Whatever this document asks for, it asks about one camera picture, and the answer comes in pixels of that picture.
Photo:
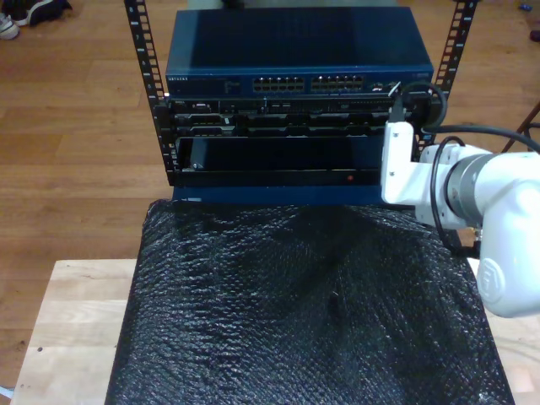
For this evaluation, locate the small blue object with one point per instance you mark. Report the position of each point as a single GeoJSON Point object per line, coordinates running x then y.
{"type": "Point", "coordinates": [525, 7]}

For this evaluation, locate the white sneaker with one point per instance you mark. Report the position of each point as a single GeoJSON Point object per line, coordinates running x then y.
{"type": "Point", "coordinates": [7, 26]}

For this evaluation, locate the black perforated rack post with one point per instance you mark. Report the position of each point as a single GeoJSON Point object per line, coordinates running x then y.
{"type": "Point", "coordinates": [143, 42]}
{"type": "Point", "coordinates": [457, 38]}

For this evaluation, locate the black bubble wrap mat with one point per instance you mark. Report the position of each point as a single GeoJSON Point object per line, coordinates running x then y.
{"type": "Point", "coordinates": [253, 337]}

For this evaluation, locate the black rack shelf tray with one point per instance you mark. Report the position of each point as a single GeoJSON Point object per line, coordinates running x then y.
{"type": "Point", "coordinates": [295, 179]}

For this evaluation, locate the dark shoe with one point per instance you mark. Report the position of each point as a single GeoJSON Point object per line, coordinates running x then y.
{"type": "Point", "coordinates": [46, 10]}

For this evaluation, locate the brown wooden chair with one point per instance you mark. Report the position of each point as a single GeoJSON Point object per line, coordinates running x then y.
{"type": "Point", "coordinates": [529, 118]}

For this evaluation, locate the grey panel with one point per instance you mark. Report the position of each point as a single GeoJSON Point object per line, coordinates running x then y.
{"type": "Point", "coordinates": [204, 4]}

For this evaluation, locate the blue network switch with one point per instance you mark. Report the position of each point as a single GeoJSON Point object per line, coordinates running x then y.
{"type": "Point", "coordinates": [295, 38]}

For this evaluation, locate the blue rack base plate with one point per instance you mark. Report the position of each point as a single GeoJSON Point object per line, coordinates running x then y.
{"type": "Point", "coordinates": [295, 195]}

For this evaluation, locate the black rack server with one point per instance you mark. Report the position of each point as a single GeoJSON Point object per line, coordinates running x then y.
{"type": "Point", "coordinates": [295, 120]}

